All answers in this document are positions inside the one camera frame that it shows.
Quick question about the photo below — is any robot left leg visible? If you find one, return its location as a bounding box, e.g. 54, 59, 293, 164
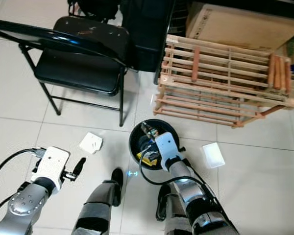
71, 168, 124, 235

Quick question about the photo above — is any white square socket box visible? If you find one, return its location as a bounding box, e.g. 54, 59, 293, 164
79, 132, 103, 155

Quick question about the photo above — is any white flat plate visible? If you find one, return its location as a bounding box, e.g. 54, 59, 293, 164
201, 142, 226, 169

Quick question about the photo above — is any robot right leg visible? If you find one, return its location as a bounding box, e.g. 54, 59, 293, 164
157, 184, 196, 235

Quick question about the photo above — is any black cabinet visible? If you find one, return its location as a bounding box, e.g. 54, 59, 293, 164
120, 0, 192, 71

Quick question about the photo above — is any black rubbish bin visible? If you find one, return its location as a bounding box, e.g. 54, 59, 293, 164
128, 119, 179, 170

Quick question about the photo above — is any robot leg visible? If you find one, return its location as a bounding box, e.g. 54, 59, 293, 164
71, 168, 124, 235
157, 184, 196, 235

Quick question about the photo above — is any wooden slatted rack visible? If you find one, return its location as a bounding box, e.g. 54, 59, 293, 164
154, 34, 294, 129

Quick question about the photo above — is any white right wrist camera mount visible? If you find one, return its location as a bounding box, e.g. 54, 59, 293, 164
154, 132, 184, 170

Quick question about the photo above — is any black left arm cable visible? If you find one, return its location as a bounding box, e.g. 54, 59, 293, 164
0, 148, 42, 221

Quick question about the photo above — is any black folding chair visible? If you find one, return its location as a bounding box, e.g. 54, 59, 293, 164
0, 16, 135, 127

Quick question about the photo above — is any black bag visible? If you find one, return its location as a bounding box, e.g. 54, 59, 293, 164
68, 0, 121, 21

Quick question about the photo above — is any brown cardboard box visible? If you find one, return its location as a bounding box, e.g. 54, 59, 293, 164
186, 2, 294, 52

